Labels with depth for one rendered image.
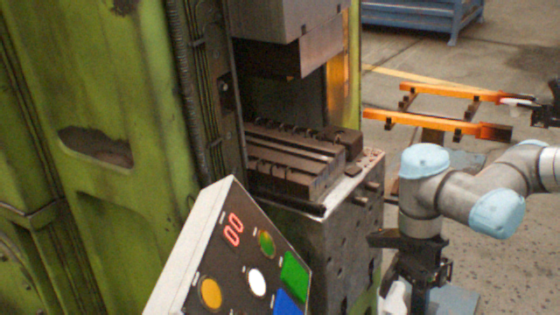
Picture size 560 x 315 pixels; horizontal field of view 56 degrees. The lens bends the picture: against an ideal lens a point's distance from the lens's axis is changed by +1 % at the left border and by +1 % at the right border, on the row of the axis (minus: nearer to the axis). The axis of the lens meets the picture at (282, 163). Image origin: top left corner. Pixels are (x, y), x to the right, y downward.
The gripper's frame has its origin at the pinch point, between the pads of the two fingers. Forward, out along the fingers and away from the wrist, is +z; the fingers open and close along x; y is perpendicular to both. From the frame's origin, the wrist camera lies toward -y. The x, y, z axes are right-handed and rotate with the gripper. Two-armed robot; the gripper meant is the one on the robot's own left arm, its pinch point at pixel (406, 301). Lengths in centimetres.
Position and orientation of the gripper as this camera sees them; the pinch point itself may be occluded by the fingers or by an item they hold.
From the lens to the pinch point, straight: 110.2
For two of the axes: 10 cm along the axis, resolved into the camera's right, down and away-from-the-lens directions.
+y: 5.6, 3.9, -7.3
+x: 8.3, -3.5, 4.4
